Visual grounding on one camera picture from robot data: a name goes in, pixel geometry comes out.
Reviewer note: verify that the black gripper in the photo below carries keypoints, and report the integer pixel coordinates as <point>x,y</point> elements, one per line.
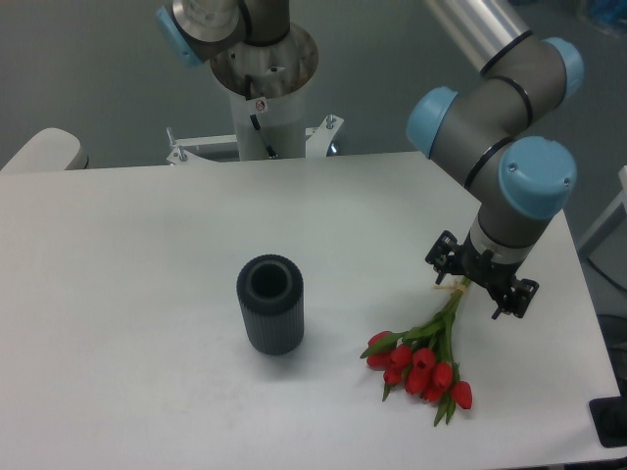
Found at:
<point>512,295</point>

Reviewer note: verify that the red tulip bouquet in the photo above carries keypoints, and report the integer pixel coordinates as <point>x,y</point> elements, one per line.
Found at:
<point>421,360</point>

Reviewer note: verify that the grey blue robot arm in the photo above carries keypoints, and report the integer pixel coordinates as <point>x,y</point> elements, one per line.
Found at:
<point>480,139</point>

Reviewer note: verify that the black device at table edge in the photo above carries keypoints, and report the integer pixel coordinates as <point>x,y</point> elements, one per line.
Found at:
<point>609,417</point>

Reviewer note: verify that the dark grey ribbed vase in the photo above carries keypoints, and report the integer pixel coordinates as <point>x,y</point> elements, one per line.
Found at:
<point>270,291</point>

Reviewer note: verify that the white rounded chair part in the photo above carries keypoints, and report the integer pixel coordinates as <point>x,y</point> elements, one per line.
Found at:
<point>51,149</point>

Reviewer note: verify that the white frame at right edge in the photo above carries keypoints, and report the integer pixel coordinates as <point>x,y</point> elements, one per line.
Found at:
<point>610,218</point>

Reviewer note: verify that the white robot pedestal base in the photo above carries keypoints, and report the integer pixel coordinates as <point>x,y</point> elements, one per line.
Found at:
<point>267,89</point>

